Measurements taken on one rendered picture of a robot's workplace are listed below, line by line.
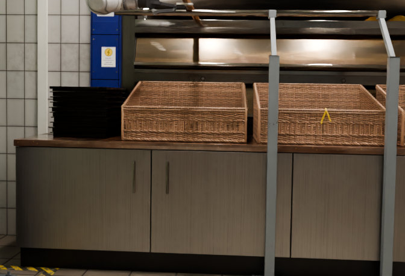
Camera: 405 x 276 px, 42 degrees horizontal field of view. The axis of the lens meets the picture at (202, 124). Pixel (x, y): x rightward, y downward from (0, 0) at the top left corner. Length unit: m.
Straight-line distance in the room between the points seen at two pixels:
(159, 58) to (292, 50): 0.70
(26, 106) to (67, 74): 0.29
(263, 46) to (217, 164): 0.81
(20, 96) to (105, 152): 0.85
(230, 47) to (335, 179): 0.94
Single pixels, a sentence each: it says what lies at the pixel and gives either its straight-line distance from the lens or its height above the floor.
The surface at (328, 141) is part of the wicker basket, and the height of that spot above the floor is 0.59.
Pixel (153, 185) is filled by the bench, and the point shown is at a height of 0.39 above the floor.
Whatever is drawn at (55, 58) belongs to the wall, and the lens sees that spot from 2.95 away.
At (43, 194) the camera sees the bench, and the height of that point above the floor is 0.34.
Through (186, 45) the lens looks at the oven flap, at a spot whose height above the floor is 1.05.
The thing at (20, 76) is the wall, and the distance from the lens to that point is 3.02.
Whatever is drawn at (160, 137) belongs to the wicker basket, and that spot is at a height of 0.59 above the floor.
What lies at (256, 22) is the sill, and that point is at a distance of 2.80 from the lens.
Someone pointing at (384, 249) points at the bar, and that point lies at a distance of 2.34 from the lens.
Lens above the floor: 0.79
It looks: 3 degrees down
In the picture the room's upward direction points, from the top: 1 degrees clockwise
